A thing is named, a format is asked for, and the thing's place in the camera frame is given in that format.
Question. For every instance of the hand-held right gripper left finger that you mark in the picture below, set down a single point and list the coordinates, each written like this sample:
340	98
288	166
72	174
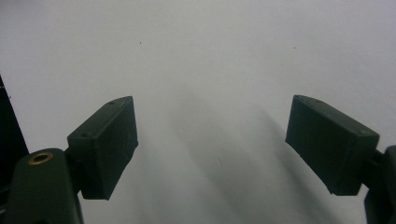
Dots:
106	149

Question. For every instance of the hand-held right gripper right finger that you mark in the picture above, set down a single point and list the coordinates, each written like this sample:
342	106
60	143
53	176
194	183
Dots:
330	146

